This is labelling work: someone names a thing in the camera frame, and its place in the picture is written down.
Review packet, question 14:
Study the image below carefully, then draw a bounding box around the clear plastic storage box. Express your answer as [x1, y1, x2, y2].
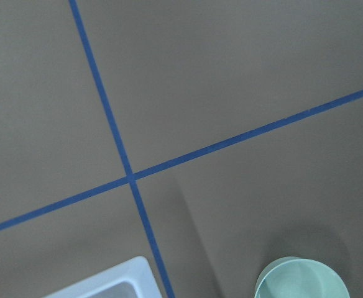
[48, 256, 162, 297]

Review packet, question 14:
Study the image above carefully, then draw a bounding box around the light green bowl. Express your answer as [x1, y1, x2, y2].
[254, 256, 350, 297]

